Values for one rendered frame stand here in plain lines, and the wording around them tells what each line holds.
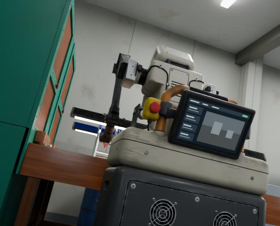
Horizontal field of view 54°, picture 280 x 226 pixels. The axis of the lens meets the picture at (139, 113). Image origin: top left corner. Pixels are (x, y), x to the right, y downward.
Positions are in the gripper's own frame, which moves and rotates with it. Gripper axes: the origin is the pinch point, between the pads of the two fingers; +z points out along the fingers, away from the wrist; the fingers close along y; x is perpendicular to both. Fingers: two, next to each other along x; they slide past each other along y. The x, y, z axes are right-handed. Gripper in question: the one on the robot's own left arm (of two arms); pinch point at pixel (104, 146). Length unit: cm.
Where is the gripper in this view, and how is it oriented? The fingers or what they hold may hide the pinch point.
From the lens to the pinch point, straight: 188.6
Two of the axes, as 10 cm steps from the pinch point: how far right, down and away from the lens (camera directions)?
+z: -2.7, 7.9, 5.5
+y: -9.6, -2.2, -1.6
